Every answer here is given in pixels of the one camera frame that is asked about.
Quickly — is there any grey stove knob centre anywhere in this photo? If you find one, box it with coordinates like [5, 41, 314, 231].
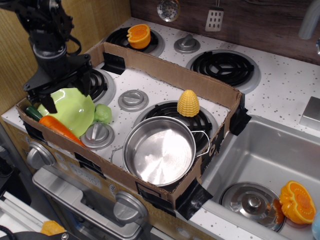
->
[118, 89, 149, 112]

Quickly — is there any black front right burner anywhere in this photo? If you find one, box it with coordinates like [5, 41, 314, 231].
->
[133, 100, 219, 154]

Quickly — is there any grey oven knob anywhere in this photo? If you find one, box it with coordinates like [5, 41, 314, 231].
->
[26, 141, 56, 170]
[113, 191, 148, 225]

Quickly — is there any black front left burner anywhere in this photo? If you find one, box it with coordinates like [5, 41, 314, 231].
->
[62, 66, 117, 107]

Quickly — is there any grey oven knob left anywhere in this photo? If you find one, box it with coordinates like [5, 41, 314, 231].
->
[26, 141, 56, 170]

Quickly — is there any orange pepper half on stove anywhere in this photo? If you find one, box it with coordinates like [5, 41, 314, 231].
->
[126, 23, 151, 50]

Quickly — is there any silver faucet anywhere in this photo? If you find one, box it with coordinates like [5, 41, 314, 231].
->
[298, 0, 320, 40]

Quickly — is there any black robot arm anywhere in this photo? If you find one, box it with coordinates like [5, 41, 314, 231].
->
[0, 0, 92, 114]

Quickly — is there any silver oven door handle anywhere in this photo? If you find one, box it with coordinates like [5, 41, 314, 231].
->
[32, 167, 150, 240]

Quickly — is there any grey stove knob front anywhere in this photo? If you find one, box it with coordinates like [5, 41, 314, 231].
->
[80, 122, 115, 150]

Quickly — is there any black burner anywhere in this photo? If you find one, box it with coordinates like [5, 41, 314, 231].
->
[103, 27, 165, 57]
[133, 100, 219, 154]
[62, 66, 117, 107]
[186, 50, 262, 94]

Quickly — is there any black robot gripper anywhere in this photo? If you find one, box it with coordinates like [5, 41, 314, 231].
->
[23, 44, 92, 114]

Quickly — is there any steel pot lid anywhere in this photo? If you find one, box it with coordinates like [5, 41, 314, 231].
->
[219, 182, 286, 232]

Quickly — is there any black back right burner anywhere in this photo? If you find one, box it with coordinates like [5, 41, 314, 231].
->
[186, 50, 262, 94]

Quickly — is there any hanging steel strainer ladle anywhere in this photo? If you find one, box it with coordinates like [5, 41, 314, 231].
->
[157, 0, 180, 22]

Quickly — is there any light green plastic plate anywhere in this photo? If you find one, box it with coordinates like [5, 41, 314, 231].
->
[37, 88, 95, 138]

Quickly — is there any hanging steel slotted spatula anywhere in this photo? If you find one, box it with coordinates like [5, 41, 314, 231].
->
[205, 0, 224, 32]

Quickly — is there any yellow toy corn cob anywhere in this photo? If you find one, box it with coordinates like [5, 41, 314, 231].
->
[177, 89, 200, 118]

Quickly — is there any brown cardboard fence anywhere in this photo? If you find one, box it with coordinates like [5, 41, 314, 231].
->
[16, 42, 250, 220]

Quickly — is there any stainless steel pot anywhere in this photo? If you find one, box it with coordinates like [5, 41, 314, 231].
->
[120, 116, 199, 187]

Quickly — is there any orange pepper half in sink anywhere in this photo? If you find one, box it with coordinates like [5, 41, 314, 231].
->
[279, 180, 316, 225]

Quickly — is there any green toy broccoli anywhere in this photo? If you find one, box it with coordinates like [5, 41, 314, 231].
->
[94, 104, 112, 124]

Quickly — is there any stainless steel sink basin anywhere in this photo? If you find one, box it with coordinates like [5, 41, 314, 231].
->
[202, 116, 320, 240]

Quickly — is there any grey stove knob back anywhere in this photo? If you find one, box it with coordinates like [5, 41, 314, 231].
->
[173, 34, 201, 54]

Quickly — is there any black back left burner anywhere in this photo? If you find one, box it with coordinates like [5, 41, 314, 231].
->
[103, 27, 165, 57]

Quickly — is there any grey oven knob right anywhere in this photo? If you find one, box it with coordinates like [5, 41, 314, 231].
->
[113, 191, 148, 225]

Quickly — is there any orange object bottom left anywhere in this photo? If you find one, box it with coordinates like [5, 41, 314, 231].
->
[40, 220, 66, 236]

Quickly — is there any grey stove knob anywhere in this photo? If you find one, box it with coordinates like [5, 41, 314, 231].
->
[80, 122, 115, 150]
[118, 89, 149, 112]
[173, 34, 201, 54]

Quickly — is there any orange toy carrot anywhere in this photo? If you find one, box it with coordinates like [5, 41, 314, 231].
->
[25, 106, 85, 147]

